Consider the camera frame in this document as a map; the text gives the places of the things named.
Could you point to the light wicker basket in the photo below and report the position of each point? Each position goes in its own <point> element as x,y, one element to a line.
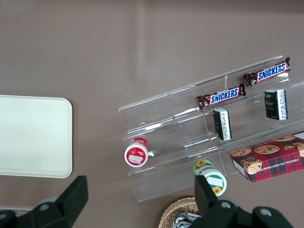
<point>171,211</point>

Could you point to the red plaid cookie box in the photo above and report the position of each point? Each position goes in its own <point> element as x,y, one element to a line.
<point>273,159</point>

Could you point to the clear acrylic stepped shelf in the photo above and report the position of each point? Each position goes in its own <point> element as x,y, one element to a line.
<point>166,114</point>

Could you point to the cream plastic tray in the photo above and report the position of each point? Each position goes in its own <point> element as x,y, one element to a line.
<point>35,136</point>

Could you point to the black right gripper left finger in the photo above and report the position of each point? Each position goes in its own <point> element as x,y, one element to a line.
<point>61,211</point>

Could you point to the stack of foil trays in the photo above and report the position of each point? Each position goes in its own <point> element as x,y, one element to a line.
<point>185,219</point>

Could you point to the small black white box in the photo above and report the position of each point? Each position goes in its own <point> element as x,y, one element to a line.
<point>275,104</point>
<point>223,123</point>

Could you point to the red lid yogurt cup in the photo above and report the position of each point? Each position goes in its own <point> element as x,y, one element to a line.
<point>136,154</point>

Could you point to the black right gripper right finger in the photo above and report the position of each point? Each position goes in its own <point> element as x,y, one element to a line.
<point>213,213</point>

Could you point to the green lid yogurt cup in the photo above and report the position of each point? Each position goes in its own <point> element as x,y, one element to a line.
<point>213,179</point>

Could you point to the Snickers chocolate bar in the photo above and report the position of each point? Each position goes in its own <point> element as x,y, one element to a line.
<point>269,72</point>
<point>223,96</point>

